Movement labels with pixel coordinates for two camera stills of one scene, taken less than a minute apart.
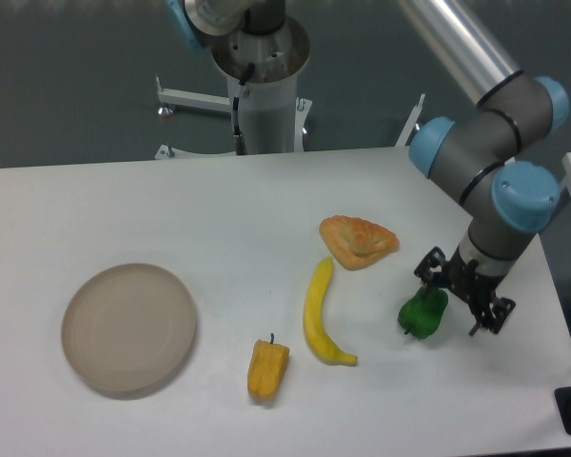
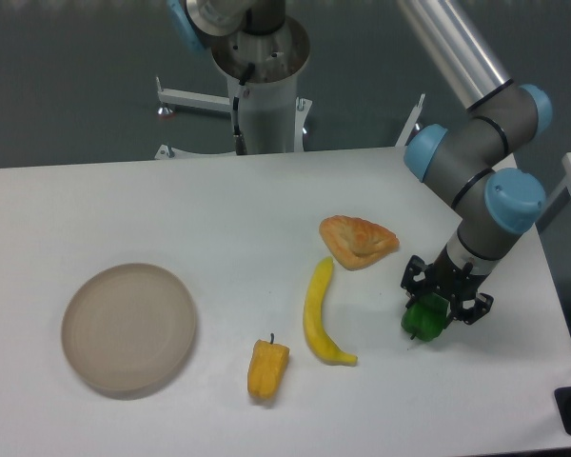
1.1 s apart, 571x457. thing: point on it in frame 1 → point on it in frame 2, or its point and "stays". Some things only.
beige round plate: x=127 y=327 stays
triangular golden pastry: x=356 y=243 stays
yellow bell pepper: x=266 y=367 stays
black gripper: x=475 y=290 → x=445 y=275
